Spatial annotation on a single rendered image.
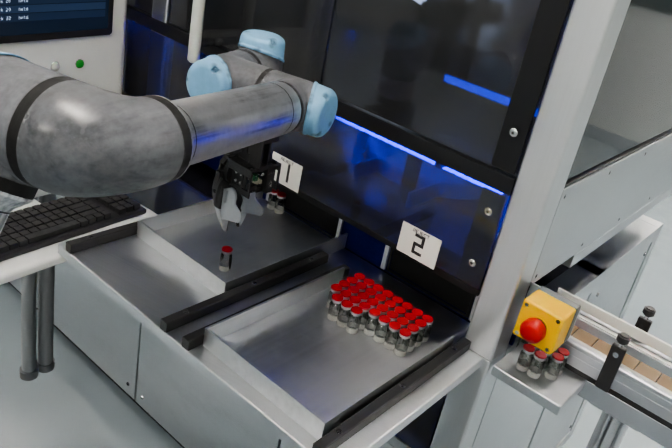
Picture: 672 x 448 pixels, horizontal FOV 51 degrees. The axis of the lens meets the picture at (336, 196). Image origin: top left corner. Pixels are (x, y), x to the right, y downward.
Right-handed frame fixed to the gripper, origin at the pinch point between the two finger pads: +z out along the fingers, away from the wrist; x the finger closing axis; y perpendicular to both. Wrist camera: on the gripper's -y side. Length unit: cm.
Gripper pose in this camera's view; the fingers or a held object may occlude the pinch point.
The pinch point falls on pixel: (229, 220)
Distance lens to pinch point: 131.4
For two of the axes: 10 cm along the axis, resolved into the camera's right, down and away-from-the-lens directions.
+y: 7.4, 4.1, -5.3
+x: 6.5, -2.2, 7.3
